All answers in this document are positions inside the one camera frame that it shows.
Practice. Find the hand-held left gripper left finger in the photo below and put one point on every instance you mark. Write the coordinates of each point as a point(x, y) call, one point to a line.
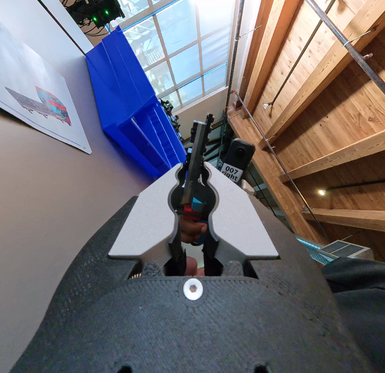
point(141, 228)

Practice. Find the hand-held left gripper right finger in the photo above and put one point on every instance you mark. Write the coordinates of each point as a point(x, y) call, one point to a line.
point(243, 228)

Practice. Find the toy brick truck model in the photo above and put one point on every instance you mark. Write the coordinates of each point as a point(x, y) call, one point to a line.
point(197, 150)

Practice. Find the blue plastic bin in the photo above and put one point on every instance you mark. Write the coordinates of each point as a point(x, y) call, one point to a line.
point(126, 93)

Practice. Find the person's right forearm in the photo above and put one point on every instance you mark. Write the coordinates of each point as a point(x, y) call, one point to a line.
point(358, 303)

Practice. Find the grey desk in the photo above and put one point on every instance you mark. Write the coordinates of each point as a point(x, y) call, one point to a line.
point(45, 198)

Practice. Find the person's right hand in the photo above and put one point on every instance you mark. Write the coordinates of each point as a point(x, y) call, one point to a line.
point(189, 231)

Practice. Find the person's left hand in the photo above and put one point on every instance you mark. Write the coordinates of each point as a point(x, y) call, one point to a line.
point(190, 266)

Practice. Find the thin metal rod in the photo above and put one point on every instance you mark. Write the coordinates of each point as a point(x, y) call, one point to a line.
point(284, 168)

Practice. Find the grey vent grille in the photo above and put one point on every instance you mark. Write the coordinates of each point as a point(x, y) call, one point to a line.
point(346, 249)

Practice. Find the black rod spot lamp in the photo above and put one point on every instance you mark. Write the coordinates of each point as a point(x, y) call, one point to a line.
point(300, 54)

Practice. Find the large grid window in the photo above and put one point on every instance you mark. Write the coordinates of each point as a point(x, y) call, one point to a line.
point(186, 47)

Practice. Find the silver ceiling pipe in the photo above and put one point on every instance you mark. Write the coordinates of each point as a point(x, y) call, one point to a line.
point(334, 32)

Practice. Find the open instruction booklet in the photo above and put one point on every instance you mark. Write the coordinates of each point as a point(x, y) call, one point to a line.
point(36, 78)

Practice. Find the black equipment box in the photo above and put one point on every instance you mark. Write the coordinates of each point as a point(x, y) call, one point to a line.
point(96, 2)

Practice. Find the black metal frame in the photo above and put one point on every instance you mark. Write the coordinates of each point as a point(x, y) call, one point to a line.
point(216, 144)

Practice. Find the silver ventilation duct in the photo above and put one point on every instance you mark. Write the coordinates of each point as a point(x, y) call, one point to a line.
point(309, 245)

